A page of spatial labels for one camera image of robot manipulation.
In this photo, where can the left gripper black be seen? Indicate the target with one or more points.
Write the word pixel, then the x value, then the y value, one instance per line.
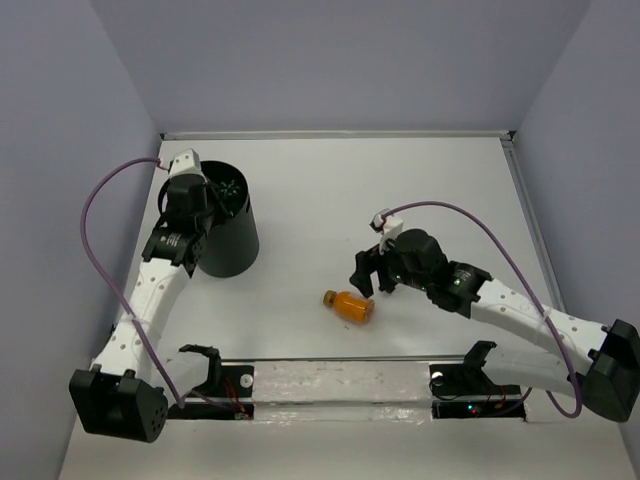
pixel 212 194

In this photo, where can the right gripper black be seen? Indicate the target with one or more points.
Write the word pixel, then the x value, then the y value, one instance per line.
pixel 367 261

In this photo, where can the green plastic bottle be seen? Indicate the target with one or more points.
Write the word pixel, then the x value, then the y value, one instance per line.
pixel 234 192

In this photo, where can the clear bottle black cap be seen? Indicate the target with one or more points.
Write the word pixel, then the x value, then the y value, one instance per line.
pixel 387 286

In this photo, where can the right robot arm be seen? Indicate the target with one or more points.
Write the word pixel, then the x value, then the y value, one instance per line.
pixel 595 363

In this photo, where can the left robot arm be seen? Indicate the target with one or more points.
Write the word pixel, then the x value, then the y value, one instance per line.
pixel 127 391

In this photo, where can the black cylindrical bin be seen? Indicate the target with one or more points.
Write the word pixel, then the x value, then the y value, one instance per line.
pixel 230 247

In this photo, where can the orange juice bottle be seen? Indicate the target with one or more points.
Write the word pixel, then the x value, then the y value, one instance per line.
pixel 349 306

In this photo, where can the white foam strip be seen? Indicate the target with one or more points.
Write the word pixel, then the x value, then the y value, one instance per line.
pixel 343 391

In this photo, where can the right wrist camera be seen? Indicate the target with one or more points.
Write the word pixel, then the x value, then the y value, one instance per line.
pixel 388 226

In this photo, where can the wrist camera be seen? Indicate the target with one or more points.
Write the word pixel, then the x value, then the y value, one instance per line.
pixel 186 162
pixel 388 226

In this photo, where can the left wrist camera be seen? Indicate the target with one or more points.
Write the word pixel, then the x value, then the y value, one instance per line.
pixel 186 162

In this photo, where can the aluminium table rail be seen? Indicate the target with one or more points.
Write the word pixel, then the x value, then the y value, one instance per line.
pixel 332 134

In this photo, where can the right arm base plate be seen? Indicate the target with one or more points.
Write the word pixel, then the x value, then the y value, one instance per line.
pixel 461 393

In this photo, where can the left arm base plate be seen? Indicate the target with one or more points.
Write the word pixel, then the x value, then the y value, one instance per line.
pixel 230 399

